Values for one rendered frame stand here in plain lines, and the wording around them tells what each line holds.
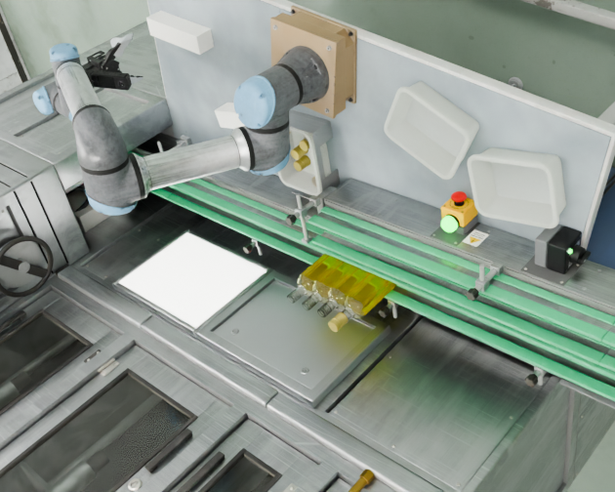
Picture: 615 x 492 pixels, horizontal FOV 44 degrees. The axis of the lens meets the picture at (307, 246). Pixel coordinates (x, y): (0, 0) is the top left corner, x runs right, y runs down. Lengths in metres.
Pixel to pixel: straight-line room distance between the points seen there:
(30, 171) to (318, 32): 1.13
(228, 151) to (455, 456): 0.94
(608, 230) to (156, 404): 1.30
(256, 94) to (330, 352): 0.75
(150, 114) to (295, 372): 1.17
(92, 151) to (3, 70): 3.84
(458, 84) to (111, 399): 1.29
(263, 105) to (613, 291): 0.93
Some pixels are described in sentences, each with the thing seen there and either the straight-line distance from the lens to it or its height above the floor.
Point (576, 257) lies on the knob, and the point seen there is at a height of 0.81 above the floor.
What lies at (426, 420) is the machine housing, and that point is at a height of 1.18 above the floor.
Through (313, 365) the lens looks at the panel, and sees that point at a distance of 2.14.
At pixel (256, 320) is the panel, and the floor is 1.18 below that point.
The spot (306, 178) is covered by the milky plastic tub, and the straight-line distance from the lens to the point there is 2.41.
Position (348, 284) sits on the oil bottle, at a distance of 2.13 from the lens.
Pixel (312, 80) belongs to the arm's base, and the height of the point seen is 0.89.
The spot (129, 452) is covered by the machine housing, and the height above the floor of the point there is 1.70.
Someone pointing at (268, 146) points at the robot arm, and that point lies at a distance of 1.99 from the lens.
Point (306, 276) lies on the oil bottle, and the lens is 2.19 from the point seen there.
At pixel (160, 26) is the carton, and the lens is 2.59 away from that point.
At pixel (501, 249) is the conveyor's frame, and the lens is 2.00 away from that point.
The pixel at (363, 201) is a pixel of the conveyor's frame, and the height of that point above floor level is 0.83.
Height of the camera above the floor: 2.16
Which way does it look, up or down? 32 degrees down
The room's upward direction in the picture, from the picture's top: 129 degrees counter-clockwise
